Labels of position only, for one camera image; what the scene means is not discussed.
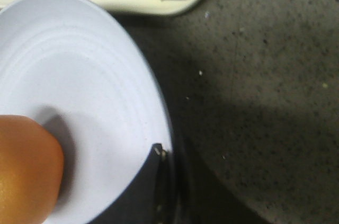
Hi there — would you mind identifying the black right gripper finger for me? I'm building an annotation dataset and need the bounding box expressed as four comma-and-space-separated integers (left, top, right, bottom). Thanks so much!
91, 143, 178, 224

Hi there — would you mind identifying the orange fruit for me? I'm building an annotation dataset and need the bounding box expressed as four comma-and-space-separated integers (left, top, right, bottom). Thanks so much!
1, 115, 64, 223

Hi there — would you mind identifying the light blue plate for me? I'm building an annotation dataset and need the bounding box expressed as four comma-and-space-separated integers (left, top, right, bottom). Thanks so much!
1, 0, 175, 223

